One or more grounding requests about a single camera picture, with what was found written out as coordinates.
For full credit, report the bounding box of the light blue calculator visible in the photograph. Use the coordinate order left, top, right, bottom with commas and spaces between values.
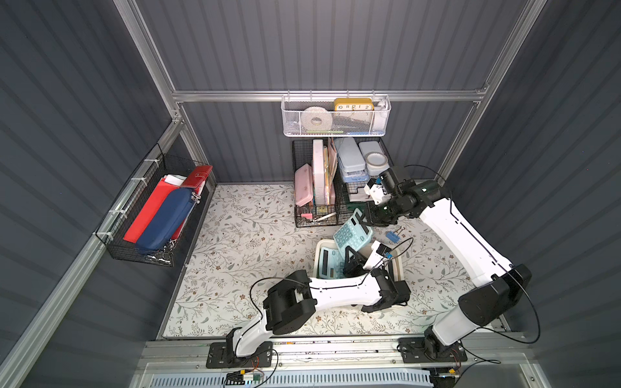
318, 247, 344, 280
333, 218, 373, 257

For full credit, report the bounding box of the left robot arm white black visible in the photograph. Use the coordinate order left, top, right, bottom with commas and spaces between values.
225, 241, 411, 360

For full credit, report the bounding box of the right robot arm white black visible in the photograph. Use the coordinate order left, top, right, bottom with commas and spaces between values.
364, 168, 532, 360

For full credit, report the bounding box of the beige plastic storage box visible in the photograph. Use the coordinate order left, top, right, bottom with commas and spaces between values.
310, 239, 407, 292

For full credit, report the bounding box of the white round tape box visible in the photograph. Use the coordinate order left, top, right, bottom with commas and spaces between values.
358, 141, 389, 176

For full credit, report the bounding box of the blue binder clip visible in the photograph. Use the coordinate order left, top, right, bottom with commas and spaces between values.
385, 228, 403, 243

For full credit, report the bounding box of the light blue pencil case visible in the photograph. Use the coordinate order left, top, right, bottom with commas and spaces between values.
335, 137, 368, 183

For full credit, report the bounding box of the pink case in organizer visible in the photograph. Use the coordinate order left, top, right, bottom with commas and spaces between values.
294, 163, 314, 207

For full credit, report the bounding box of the pink upright book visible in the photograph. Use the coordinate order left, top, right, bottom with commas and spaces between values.
312, 139, 327, 206

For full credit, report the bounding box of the white tape roll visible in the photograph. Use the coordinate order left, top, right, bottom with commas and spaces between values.
300, 107, 333, 133

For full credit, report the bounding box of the white mesh hanging basket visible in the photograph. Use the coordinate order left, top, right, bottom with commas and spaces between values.
281, 93, 391, 137

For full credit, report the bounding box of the yellow clock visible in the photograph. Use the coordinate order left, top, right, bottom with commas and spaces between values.
334, 98, 375, 112

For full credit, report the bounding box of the floral table mat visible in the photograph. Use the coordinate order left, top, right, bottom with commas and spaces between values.
163, 184, 473, 339

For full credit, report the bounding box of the small circuit board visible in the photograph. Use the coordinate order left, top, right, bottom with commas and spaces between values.
223, 370, 266, 387

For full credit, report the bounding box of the red wallet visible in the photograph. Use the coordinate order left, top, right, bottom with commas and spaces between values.
180, 165, 213, 191

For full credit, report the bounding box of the navy blue pouch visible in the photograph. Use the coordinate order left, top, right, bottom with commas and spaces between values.
135, 188, 197, 255

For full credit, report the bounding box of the red folder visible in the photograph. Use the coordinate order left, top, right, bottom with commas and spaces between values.
123, 175, 185, 243

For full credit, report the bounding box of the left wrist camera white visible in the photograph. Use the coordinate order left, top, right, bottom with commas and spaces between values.
361, 240, 392, 271

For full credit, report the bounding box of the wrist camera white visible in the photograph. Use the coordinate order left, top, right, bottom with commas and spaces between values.
361, 240, 392, 271
363, 178, 391, 205

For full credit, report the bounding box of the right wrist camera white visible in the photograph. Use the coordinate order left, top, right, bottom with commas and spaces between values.
363, 178, 391, 205

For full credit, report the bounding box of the black wire desk organizer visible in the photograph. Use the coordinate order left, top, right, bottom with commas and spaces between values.
291, 138, 368, 228

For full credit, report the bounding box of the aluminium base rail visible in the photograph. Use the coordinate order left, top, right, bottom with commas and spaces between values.
130, 332, 551, 387

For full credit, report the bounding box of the black wire side basket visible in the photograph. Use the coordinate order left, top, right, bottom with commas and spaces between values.
95, 145, 212, 267

